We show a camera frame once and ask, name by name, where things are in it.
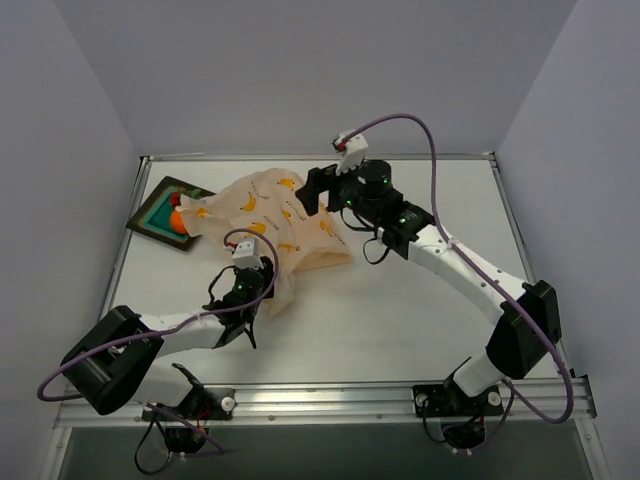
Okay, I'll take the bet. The banana print plastic bag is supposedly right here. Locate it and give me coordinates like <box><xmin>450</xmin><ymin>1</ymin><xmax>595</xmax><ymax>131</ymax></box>
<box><xmin>177</xmin><ymin>168</ymin><xmax>354</xmax><ymax>316</ymax></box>

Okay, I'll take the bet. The orange fake fruit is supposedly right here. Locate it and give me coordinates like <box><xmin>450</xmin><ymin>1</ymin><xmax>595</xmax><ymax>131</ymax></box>
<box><xmin>169</xmin><ymin>211</ymin><xmax>188</xmax><ymax>235</ymax></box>

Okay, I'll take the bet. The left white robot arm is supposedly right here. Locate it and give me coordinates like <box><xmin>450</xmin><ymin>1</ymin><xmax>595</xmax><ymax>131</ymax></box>
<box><xmin>61</xmin><ymin>256</ymin><xmax>274</xmax><ymax>419</ymax></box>

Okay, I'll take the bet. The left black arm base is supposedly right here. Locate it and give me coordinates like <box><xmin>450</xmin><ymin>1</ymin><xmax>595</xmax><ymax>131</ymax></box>
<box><xmin>142</xmin><ymin>363</ymin><xmax>236</xmax><ymax>458</ymax></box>

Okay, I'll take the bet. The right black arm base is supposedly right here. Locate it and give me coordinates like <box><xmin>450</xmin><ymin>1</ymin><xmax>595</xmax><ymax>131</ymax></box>
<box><xmin>412</xmin><ymin>383</ymin><xmax>504</xmax><ymax>453</ymax></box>

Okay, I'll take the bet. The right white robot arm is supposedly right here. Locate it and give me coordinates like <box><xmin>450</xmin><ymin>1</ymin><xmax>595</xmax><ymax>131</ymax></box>
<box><xmin>296</xmin><ymin>160</ymin><xmax>561</xmax><ymax>413</ymax></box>

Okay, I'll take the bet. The green square plate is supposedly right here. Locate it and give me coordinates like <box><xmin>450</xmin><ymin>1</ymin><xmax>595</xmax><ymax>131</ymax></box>
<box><xmin>126</xmin><ymin>176</ymin><xmax>213</xmax><ymax>252</ymax></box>

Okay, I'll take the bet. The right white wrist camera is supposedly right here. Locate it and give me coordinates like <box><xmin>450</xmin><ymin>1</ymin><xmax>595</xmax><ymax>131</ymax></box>
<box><xmin>332</xmin><ymin>130</ymin><xmax>368</xmax><ymax>176</ymax></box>

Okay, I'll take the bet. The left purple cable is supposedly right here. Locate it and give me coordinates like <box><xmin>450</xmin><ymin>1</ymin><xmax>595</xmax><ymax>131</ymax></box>
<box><xmin>37</xmin><ymin>228</ymin><xmax>281</xmax><ymax>459</ymax></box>

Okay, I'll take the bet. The purple cable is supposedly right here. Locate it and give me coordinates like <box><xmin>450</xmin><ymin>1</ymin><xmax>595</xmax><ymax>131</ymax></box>
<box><xmin>37</xmin><ymin>228</ymin><xmax>281</xmax><ymax>459</ymax></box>
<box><xmin>339</xmin><ymin>113</ymin><xmax>575</xmax><ymax>451</ymax></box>

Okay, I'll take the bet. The aluminium front rail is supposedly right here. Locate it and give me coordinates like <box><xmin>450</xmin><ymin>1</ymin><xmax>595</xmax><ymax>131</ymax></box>
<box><xmin>54</xmin><ymin>379</ymin><xmax>596</xmax><ymax>428</ymax></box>

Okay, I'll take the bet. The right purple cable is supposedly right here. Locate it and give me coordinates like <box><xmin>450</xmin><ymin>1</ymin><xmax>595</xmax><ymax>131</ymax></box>
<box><xmin>339</xmin><ymin>113</ymin><xmax>575</xmax><ymax>451</ymax></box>

